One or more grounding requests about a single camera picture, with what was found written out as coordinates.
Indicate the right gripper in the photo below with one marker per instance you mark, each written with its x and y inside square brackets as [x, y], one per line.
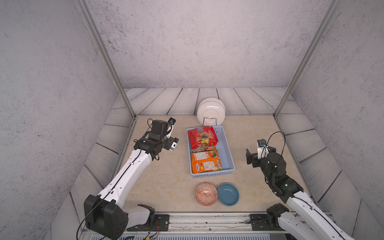
[255, 162]

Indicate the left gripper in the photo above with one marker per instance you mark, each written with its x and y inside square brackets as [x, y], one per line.
[171, 143]

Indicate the light blue plastic basket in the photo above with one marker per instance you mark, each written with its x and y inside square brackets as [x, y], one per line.
[224, 152]

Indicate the red candy bag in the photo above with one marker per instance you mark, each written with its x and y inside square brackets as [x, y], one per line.
[202, 138]

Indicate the orange Fox's candy bag back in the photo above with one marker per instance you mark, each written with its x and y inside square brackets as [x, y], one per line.
[208, 161]

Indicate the teal candy bag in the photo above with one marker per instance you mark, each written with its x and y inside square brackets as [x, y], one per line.
[211, 148]

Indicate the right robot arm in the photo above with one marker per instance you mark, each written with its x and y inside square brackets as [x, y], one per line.
[298, 215]

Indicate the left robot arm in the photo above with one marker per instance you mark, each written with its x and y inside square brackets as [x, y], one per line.
[104, 213]

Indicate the blue bowl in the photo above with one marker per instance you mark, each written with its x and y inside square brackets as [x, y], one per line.
[228, 194]

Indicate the white plates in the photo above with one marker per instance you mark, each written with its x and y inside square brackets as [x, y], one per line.
[212, 108]

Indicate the orange patterned bowl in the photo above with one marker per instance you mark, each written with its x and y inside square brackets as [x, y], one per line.
[206, 194]

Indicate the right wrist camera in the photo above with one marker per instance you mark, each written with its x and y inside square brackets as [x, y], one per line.
[261, 147]

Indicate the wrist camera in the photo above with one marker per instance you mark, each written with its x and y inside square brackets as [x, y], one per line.
[171, 124]
[261, 147]

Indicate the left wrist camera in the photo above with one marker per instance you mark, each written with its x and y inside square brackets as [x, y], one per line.
[171, 124]

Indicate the metal wire plate rack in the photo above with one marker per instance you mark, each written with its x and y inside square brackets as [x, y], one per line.
[209, 121]

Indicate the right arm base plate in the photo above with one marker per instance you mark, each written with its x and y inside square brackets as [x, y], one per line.
[259, 222]

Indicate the aluminium front rail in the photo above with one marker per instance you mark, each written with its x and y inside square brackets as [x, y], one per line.
[209, 226]

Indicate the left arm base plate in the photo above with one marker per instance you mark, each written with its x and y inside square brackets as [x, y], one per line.
[156, 222]

